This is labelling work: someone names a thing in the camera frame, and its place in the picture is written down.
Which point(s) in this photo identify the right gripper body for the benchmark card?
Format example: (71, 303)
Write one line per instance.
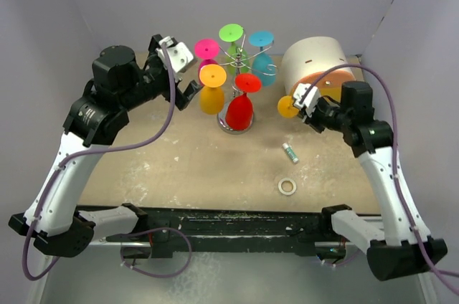
(326, 115)

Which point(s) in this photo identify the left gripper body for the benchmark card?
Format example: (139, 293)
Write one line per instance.
(157, 82)

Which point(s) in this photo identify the orange wine glass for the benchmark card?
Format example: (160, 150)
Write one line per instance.
(211, 98)
(286, 108)

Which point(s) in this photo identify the pink plastic wine glass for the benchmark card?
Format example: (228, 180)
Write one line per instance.
(206, 50)

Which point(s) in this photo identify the red plastic wine glass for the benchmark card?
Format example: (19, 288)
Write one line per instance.
(240, 110)

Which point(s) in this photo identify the green plastic wine glass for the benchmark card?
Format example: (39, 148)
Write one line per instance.
(236, 56)

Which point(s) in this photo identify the blue plastic wine glass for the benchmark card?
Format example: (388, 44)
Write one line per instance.
(263, 66)

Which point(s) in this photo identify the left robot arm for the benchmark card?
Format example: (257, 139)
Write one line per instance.
(53, 224)

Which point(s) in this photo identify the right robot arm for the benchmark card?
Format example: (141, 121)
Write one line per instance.
(400, 248)

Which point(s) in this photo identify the chrome wine glass rack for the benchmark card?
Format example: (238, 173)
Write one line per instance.
(251, 51)

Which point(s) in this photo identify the white green glue stick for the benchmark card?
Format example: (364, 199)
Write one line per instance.
(291, 154)

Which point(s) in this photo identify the white round drawer box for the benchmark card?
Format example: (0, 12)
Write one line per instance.
(304, 62)

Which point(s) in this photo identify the white tape roll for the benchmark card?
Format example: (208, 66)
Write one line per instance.
(287, 186)

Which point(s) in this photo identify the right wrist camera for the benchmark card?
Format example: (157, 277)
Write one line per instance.
(305, 99)

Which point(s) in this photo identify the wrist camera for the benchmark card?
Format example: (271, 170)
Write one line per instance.
(180, 56)
(305, 99)

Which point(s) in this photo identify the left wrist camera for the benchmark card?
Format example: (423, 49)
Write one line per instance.
(180, 56)

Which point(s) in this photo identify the black base frame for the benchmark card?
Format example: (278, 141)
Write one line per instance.
(168, 230)

